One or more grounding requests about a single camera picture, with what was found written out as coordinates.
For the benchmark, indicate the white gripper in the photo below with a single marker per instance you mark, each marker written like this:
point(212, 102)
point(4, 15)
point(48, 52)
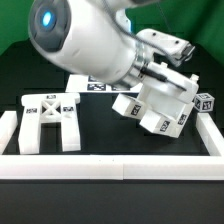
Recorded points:
point(169, 82)

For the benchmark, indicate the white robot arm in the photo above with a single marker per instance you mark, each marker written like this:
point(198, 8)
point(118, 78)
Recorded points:
point(87, 37)

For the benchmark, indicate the white chair back frame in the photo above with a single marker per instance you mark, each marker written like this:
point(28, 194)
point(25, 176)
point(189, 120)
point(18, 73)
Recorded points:
point(42, 109)

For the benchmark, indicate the white marker sheet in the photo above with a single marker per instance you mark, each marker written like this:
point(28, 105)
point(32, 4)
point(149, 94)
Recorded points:
point(87, 84)

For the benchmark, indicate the white fence bar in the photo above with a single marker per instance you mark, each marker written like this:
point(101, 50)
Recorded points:
point(121, 167)
point(8, 124)
point(210, 135)

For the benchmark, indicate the tilted white tagged cube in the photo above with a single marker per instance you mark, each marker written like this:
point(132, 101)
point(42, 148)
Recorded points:
point(204, 102)

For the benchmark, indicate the white chair seat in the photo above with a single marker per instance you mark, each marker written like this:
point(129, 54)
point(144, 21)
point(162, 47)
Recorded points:
point(167, 106)

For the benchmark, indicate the white left fence bar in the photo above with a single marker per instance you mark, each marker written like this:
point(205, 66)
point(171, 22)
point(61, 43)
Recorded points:
point(8, 124)

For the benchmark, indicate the white front fence bar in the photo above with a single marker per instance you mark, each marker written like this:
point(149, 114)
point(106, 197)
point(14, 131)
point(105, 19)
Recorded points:
point(121, 167)

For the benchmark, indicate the white right fence bar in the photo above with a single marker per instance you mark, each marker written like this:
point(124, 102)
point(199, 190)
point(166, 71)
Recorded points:
point(210, 135)

